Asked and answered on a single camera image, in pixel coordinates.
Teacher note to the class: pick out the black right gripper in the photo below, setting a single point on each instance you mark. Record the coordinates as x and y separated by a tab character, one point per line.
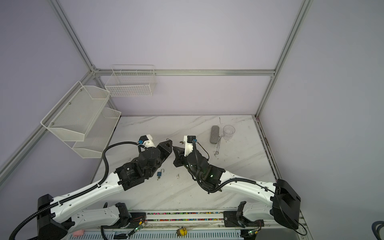
179	153

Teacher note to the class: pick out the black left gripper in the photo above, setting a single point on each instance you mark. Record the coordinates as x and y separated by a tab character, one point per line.
162	146

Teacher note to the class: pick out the blue padlock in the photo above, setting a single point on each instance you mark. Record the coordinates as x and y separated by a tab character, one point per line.
159	174

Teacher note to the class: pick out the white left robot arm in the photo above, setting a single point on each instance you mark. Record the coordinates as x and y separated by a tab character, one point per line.
55	214

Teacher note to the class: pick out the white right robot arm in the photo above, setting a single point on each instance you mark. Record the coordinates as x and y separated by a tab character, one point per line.
282	202

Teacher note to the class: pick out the grey fabric oblong case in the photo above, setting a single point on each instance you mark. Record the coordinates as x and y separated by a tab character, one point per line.
215	135

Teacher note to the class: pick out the clear plastic cup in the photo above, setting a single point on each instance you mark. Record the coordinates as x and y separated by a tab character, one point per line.
228	132

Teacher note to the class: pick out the white mesh two-tier shelf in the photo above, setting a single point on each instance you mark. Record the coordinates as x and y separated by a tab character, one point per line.
83	121

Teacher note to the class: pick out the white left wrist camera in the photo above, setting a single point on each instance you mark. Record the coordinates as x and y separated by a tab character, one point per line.
146	141

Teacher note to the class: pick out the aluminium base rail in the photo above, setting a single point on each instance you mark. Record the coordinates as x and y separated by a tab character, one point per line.
202	225

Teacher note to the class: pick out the white wire basket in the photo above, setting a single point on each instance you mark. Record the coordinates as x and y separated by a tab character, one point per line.
132	81

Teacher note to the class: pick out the yellow connector on rail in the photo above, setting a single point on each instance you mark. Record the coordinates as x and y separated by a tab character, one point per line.
181	232

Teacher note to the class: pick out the aluminium frame back beam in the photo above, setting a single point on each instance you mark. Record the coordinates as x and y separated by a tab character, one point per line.
164	72

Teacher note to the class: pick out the pink object on rail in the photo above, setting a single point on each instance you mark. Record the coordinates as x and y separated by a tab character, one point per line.
78	233

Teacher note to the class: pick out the aluminium frame post left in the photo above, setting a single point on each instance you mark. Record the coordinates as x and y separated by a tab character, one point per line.
64	20

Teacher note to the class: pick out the aluminium frame post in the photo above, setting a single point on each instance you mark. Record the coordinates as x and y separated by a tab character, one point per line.
64	20
303	11

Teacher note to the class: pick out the aluminium frame post right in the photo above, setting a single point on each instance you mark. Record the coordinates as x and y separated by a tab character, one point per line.
303	11

